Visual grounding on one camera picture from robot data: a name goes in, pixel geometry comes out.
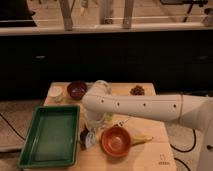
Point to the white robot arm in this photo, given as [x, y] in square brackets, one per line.
[186, 110]

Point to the dark red bowl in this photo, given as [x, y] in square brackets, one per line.
[77, 89]

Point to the metal spoon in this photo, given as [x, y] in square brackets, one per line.
[121, 123]

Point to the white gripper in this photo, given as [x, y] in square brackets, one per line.
[94, 119]

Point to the small white cup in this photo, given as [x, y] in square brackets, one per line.
[55, 93]

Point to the orange bowl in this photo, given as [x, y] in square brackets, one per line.
[116, 141]

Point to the white grey towel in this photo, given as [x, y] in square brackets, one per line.
[87, 139]

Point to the brown pinecone object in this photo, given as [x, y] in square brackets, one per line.
[137, 90]

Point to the light green object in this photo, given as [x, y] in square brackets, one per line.
[109, 117]

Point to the green plastic tray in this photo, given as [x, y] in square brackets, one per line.
[52, 138]

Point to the yellow banana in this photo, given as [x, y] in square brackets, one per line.
[141, 139]

